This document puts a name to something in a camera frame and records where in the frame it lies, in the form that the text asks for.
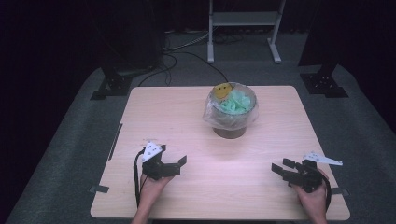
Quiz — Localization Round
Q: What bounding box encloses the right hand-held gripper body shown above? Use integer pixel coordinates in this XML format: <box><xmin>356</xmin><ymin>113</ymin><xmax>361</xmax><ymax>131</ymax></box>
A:
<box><xmin>288</xmin><ymin>151</ymin><xmax>344</xmax><ymax>194</ymax></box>

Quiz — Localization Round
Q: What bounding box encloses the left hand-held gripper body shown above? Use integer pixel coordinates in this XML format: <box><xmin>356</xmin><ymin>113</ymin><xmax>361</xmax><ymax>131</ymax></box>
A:
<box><xmin>141</xmin><ymin>141</ymin><xmax>182</xmax><ymax>181</ymax></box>

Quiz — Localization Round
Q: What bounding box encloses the person's left hand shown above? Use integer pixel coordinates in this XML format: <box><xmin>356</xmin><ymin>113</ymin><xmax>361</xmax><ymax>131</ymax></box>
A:
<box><xmin>139</xmin><ymin>173</ymin><xmax>174</xmax><ymax>209</ymax></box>

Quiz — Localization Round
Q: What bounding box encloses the person's right hand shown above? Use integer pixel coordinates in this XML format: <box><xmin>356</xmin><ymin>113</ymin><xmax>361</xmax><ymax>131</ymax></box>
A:
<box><xmin>291</xmin><ymin>169</ymin><xmax>330</xmax><ymax>220</ymax></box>

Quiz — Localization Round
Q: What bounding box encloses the black table edge clip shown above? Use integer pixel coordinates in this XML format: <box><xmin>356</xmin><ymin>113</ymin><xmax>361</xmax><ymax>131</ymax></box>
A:
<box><xmin>89</xmin><ymin>185</ymin><xmax>110</xmax><ymax>194</ymax></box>
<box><xmin>330</xmin><ymin>187</ymin><xmax>351</xmax><ymax>198</ymax></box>

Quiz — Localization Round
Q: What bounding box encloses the black strip on table edge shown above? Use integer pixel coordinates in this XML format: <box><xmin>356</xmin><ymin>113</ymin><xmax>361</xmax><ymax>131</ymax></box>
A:
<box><xmin>107</xmin><ymin>122</ymin><xmax>124</xmax><ymax>162</ymax></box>

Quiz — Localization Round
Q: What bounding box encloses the brown round trash bin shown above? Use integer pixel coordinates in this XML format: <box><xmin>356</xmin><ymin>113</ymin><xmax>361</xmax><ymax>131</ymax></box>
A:
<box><xmin>206</xmin><ymin>82</ymin><xmax>259</xmax><ymax>140</ymax></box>

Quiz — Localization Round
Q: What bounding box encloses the clear plastic bin bag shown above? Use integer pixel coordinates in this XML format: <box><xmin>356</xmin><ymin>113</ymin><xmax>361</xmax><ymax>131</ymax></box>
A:
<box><xmin>202</xmin><ymin>81</ymin><xmax>261</xmax><ymax>132</ymax></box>

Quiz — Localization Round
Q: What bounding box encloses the crumpled green paper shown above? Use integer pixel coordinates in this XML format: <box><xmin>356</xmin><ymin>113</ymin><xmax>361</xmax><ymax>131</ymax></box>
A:
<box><xmin>219</xmin><ymin>90</ymin><xmax>253</xmax><ymax>116</ymax></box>

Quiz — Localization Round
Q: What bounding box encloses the black stand base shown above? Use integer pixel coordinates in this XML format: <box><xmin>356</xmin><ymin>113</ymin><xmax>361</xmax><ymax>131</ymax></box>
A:
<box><xmin>90</xmin><ymin>65</ymin><xmax>134</xmax><ymax>102</ymax></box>
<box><xmin>299</xmin><ymin>62</ymin><xmax>349</xmax><ymax>99</ymax></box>

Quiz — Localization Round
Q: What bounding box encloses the yellow smiley face item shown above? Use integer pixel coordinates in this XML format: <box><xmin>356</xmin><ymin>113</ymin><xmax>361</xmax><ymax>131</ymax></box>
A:
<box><xmin>212</xmin><ymin>82</ymin><xmax>234</xmax><ymax>101</ymax></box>

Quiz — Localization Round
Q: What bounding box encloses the white metal stand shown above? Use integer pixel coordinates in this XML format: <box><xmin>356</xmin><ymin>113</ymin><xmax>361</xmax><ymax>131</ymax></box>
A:
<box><xmin>206</xmin><ymin>0</ymin><xmax>287</xmax><ymax>64</ymax></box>

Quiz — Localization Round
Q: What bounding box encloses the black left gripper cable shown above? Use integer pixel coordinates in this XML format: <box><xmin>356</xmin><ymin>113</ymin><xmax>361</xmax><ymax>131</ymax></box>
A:
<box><xmin>133</xmin><ymin>147</ymin><xmax>147</xmax><ymax>209</ymax></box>

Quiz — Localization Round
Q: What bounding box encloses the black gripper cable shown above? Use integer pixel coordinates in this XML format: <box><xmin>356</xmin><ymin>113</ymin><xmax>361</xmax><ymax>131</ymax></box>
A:
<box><xmin>133</xmin><ymin>147</ymin><xmax>147</xmax><ymax>209</ymax></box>
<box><xmin>316</xmin><ymin>167</ymin><xmax>332</xmax><ymax>213</ymax></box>

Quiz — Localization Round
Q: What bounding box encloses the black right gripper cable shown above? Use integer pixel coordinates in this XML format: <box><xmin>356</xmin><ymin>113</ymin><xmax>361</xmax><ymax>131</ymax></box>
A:
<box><xmin>316</xmin><ymin>167</ymin><xmax>332</xmax><ymax>213</ymax></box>

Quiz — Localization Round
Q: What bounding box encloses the black floor cable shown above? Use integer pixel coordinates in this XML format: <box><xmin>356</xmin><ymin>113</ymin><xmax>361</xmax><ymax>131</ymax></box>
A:
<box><xmin>137</xmin><ymin>53</ymin><xmax>178</xmax><ymax>88</ymax></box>
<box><xmin>163</xmin><ymin>50</ymin><xmax>233</xmax><ymax>86</ymax></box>

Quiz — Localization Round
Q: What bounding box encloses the grey floor cable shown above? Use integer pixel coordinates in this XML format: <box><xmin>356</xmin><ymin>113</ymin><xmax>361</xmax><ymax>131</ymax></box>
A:
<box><xmin>162</xmin><ymin>28</ymin><xmax>219</xmax><ymax>52</ymax></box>

